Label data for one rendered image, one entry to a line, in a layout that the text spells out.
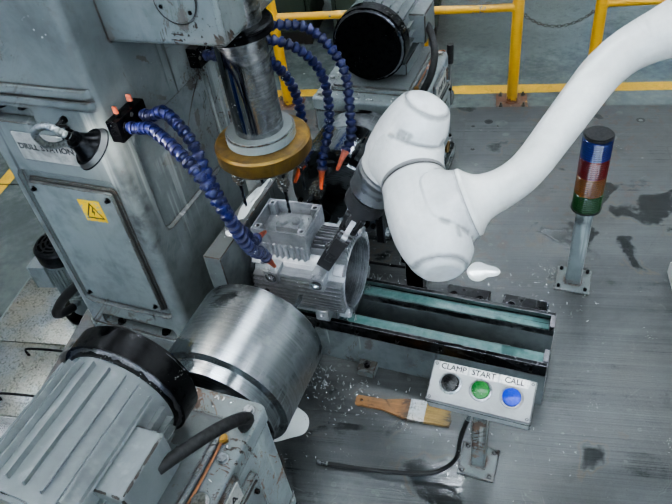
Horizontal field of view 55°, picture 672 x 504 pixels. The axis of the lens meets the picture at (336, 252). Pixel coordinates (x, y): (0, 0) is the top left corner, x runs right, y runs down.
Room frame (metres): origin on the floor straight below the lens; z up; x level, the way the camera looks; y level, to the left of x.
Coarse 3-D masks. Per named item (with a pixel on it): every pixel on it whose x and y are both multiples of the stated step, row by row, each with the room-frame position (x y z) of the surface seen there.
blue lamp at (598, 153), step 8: (584, 144) 1.05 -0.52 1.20; (592, 144) 1.03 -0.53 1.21; (600, 144) 1.07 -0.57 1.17; (608, 144) 1.02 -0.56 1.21; (584, 152) 1.04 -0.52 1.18; (592, 152) 1.03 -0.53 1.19; (600, 152) 1.02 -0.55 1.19; (608, 152) 1.02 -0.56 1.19; (592, 160) 1.03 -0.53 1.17; (600, 160) 1.02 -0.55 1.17
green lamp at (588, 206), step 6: (576, 198) 1.04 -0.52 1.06; (582, 198) 1.03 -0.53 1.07; (594, 198) 1.02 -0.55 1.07; (600, 198) 1.03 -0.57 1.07; (576, 204) 1.04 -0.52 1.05; (582, 204) 1.03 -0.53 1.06; (588, 204) 1.02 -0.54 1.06; (594, 204) 1.02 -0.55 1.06; (600, 204) 1.03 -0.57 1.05; (576, 210) 1.04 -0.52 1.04; (582, 210) 1.03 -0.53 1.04; (588, 210) 1.02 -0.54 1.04; (594, 210) 1.02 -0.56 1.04
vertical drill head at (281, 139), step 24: (216, 48) 1.02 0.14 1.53; (240, 48) 1.00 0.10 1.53; (264, 48) 1.03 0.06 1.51; (240, 72) 1.01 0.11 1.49; (264, 72) 1.02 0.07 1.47; (240, 96) 1.01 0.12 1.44; (264, 96) 1.01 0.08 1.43; (240, 120) 1.01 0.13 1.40; (264, 120) 1.01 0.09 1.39; (288, 120) 1.05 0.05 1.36; (216, 144) 1.05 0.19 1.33; (240, 144) 1.00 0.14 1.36; (264, 144) 0.99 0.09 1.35; (288, 144) 1.01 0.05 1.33; (240, 168) 0.97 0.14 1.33; (264, 168) 0.96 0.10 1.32; (288, 168) 0.97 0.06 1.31
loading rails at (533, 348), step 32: (384, 288) 1.01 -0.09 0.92; (416, 288) 0.99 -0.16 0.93; (320, 320) 0.95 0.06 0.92; (352, 320) 0.94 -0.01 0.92; (384, 320) 0.92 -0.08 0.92; (416, 320) 0.95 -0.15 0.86; (448, 320) 0.92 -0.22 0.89; (480, 320) 0.89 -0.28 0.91; (512, 320) 0.86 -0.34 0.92; (544, 320) 0.85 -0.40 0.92; (352, 352) 0.92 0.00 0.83; (384, 352) 0.88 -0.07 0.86; (416, 352) 0.85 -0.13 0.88; (448, 352) 0.82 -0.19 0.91; (480, 352) 0.79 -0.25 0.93; (512, 352) 0.78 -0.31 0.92; (544, 352) 0.83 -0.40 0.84; (544, 384) 0.73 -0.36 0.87
